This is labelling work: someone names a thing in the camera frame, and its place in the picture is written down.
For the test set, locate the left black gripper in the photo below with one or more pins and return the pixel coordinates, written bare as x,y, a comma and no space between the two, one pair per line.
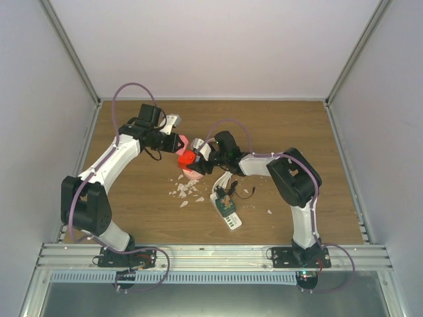
170,147

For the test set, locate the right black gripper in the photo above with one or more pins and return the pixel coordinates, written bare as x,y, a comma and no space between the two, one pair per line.
202,167

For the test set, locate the pink round power socket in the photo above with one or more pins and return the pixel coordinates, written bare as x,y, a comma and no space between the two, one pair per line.
192,175

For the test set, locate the red cube socket adapter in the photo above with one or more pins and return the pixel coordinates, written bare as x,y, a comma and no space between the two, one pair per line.
186,159

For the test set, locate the pink square plug adapter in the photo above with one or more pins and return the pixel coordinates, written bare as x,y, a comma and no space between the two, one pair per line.
182,145

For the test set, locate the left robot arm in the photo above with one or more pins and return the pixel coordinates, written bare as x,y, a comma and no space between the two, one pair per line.
84,198

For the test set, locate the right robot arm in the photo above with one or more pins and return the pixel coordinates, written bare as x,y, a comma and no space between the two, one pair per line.
296,180

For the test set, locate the black power adapter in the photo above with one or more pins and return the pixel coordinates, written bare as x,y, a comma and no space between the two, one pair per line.
220,192

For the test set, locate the green cube adapter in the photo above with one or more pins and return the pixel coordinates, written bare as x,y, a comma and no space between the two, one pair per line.
225,205

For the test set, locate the white power strip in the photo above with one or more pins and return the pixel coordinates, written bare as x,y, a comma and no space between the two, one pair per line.
231,219

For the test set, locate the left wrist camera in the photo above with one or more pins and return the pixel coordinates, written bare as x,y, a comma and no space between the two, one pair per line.
171,122

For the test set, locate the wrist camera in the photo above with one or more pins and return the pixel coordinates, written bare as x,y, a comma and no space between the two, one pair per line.
200,147
171,122

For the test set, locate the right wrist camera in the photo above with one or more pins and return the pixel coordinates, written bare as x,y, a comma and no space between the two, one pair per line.
200,147

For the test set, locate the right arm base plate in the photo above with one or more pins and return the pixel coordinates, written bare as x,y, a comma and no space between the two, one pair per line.
290,257

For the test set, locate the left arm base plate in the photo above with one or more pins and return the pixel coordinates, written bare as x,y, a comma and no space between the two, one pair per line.
109,259

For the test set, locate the aluminium front rail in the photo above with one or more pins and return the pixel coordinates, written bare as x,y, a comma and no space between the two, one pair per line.
367,257

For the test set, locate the grey slotted cable duct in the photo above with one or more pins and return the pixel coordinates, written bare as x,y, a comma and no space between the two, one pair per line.
177,277

